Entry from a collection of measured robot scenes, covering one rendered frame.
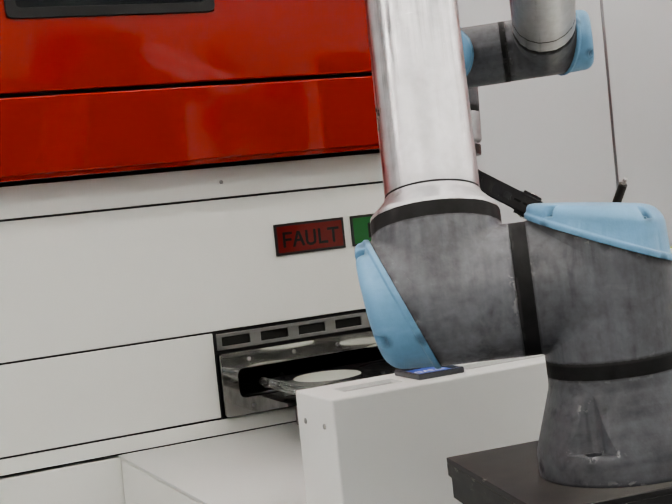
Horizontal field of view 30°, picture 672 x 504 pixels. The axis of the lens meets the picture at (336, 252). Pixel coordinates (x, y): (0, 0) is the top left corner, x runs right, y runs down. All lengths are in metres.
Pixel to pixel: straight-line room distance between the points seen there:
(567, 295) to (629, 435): 0.12
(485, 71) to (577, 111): 2.51
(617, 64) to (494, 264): 3.15
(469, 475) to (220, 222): 0.83
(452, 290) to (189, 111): 0.85
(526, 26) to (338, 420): 0.51
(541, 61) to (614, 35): 2.64
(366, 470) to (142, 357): 0.63
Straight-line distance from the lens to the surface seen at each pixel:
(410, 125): 1.10
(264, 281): 1.90
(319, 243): 1.94
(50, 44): 1.78
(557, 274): 1.04
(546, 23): 1.47
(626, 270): 1.04
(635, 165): 4.18
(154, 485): 1.70
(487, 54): 1.55
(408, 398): 1.31
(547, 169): 3.97
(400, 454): 1.31
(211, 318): 1.88
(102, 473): 1.85
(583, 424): 1.06
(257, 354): 1.89
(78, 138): 1.77
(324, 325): 1.95
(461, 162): 1.10
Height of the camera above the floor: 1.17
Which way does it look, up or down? 3 degrees down
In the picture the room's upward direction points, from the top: 6 degrees counter-clockwise
